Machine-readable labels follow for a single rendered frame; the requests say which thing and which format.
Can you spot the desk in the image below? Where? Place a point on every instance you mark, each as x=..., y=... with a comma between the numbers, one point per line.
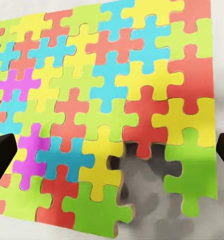
x=158, y=214

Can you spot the jigsaw puzzle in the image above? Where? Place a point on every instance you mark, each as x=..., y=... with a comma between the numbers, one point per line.
x=77, y=85

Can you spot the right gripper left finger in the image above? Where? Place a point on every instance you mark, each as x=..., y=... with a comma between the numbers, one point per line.
x=8, y=150

